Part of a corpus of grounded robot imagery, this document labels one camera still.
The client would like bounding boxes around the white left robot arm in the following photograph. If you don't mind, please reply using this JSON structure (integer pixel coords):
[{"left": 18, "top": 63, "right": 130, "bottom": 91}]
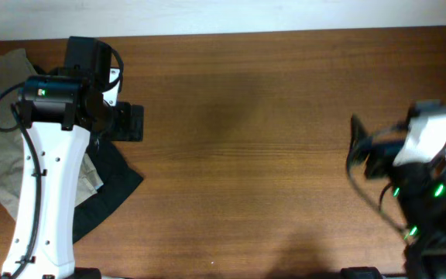
[{"left": 0, "top": 36, "right": 144, "bottom": 278}]

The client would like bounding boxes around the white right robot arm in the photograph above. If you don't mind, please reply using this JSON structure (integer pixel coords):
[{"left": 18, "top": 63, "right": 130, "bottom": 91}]
[{"left": 354, "top": 101, "right": 446, "bottom": 278}]

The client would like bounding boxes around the black garment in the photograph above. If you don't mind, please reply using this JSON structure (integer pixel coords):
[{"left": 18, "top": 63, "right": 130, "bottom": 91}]
[{"left": 72, "top": 139, "right": 144, "bottom": 243}]

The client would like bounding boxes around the khaki beige garment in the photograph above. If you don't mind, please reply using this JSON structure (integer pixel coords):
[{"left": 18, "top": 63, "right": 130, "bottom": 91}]
[{"left": 0, "top": 49, "right": 36, "bottom": 219}]

